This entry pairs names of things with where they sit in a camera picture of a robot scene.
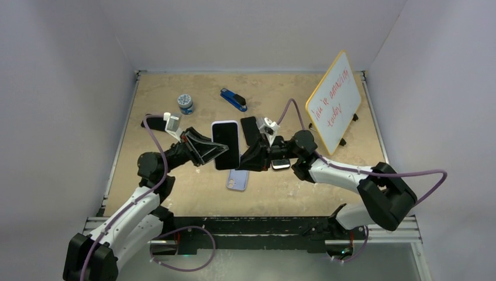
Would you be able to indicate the yellow framed whiteboard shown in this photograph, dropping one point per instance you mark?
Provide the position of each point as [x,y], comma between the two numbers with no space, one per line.
[334,102]

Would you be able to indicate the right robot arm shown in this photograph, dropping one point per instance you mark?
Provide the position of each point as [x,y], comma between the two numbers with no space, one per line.
[385,198]

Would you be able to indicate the blue stapler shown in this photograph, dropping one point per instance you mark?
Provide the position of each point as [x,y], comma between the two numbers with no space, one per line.
[234,99]

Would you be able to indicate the phone in clear case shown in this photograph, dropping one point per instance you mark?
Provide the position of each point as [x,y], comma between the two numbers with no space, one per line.
[280,163]

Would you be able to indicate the blue white jar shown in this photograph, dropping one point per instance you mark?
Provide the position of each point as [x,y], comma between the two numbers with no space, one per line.
[185,104]

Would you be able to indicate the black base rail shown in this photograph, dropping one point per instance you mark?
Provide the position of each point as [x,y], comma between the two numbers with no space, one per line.
[187,235]

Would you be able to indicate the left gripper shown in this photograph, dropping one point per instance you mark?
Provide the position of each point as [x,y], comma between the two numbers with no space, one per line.
[199,150]

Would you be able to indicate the lilac phone case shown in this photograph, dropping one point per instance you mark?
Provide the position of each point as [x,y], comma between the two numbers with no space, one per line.
[232,123]
[237,180]

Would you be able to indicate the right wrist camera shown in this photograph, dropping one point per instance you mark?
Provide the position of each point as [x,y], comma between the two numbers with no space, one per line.
[268,129]

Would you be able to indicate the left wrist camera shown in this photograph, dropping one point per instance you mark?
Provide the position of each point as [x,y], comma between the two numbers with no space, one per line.
[172,126]

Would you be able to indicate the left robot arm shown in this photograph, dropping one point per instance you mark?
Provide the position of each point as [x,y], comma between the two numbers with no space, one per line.
[101,254]

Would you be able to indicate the black phone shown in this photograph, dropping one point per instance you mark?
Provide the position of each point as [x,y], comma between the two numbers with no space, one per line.
[226,145]
[156,123]

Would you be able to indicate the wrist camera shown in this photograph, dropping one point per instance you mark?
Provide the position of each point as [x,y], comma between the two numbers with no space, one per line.
[268,129]
[172,126]

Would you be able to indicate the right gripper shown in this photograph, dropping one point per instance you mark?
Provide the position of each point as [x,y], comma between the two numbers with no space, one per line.
[258,157]

